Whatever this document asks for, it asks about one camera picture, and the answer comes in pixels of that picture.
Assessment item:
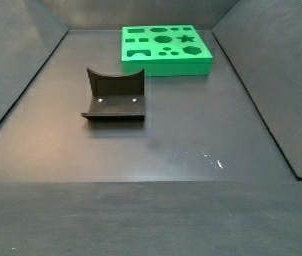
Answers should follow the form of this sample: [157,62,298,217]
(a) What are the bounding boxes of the black curved holder bracket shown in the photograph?
[82,69,146,120]

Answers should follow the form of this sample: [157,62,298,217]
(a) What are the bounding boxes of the green shape sorter box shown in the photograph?
[122,25,214,77]

